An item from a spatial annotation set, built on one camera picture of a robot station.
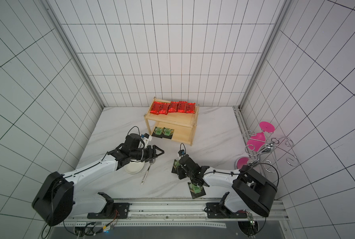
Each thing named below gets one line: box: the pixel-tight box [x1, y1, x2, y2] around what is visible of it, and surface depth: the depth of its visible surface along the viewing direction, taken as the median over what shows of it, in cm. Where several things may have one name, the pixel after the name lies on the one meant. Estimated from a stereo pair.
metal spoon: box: [140, 158, 157, 185], surface depth 87 cm
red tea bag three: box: [168, 101, 179, 113], surface depth 90 cm
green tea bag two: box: [151, 126, 163, 139], surface depth 103 cm
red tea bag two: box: [157, 102, 171, 116], surface depth 89 cm
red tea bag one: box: [149, 101, 163, 116], surface depth 90 cm
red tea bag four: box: [177, 100, 188, 113], surface depth 90 cm
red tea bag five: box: [185, 102, 196, 114], surface depth 89 cm
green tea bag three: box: [171, 158, 182, 174], surface depth 89 cm
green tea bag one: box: [162, 127, 175, 140], surface depth 102 cm
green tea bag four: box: [187, 181, 206, 200], surface depth 81 cm
